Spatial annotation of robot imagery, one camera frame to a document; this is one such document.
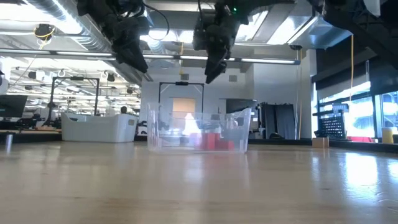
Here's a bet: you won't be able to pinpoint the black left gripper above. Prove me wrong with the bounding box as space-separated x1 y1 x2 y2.
102 15 151 74

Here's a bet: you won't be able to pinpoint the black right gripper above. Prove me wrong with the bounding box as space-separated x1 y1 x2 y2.
192 12 240 85

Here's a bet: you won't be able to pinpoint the red rectangular block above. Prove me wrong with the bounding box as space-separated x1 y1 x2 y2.
201 133 220 151
217 140 235 151

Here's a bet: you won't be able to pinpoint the linear ceiling light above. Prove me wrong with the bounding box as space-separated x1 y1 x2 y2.
0 48 301 66

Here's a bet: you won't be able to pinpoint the brown board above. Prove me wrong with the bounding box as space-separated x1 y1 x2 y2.
172 97 197 121

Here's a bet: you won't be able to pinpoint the grey ceiling unit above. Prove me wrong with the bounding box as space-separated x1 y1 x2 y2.
148 8 200 32

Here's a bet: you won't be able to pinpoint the white plastic bin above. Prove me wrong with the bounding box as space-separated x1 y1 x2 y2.
60 112 138 144

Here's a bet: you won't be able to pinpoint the black curtain panels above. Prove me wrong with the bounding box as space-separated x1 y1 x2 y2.
259 102 297 140

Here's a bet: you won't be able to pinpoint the clear plastic bin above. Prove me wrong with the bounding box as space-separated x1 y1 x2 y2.
147 102 252 154

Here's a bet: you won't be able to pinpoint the black monitor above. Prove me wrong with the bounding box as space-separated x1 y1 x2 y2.
0 94 28 119

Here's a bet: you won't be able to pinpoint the small cardboard box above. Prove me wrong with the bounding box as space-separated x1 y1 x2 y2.
312 137 330 149

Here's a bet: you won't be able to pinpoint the red low object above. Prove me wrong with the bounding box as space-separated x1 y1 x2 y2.
346 136 376 143

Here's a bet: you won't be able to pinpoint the yellow cup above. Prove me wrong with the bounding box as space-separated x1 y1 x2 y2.
381 126 398 144

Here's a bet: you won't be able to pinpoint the silver ventilation duct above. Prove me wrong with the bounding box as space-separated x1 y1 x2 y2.
24 0 153 82

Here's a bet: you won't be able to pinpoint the black wall screen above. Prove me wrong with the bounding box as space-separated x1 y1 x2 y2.
226 98 259 114

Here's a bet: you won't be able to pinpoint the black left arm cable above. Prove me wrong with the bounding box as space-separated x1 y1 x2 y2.
143 2 170 41

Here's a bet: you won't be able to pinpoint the black rig frame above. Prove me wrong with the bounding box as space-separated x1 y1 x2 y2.
46 76 101 127

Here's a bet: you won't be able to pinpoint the black yellow cord reel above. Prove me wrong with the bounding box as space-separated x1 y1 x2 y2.
33 23 57 42

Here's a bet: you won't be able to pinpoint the black wire crate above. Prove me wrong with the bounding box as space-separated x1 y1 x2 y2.
313 103 349 140

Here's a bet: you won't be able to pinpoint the silver metal post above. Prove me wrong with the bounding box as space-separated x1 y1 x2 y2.
5 133 14 154

